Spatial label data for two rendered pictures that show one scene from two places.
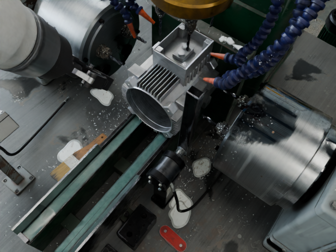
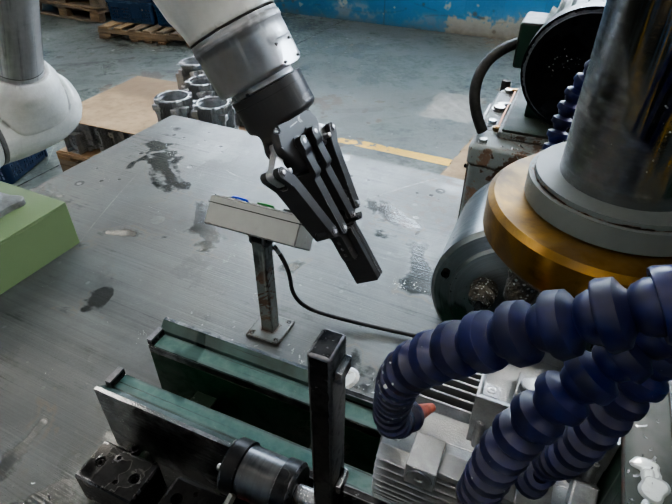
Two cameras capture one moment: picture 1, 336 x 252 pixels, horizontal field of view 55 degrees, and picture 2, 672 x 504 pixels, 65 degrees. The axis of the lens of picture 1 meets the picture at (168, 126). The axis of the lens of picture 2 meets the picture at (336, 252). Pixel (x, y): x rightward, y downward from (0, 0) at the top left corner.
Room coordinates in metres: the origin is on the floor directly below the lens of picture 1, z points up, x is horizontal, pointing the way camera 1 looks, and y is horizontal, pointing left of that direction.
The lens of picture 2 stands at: (0.31, -0.31, 1.53)
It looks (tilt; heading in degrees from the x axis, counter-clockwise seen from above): 37 degrees down; 81
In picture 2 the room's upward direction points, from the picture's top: straight up
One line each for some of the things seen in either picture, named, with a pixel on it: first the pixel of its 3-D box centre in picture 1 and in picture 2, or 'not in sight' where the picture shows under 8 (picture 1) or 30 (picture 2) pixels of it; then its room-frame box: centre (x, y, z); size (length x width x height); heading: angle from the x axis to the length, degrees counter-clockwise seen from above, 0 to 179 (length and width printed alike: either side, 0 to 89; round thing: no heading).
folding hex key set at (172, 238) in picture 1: (172, 238); not in sight; (0.17, -0.04, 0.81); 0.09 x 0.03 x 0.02; 53
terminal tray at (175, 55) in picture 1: (182, 55); (542, 401); (0.56, -0.02, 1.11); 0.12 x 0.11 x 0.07; 147
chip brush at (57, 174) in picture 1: (80, 156); not in sight; (0.39, 0.26, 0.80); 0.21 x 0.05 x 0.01; 142
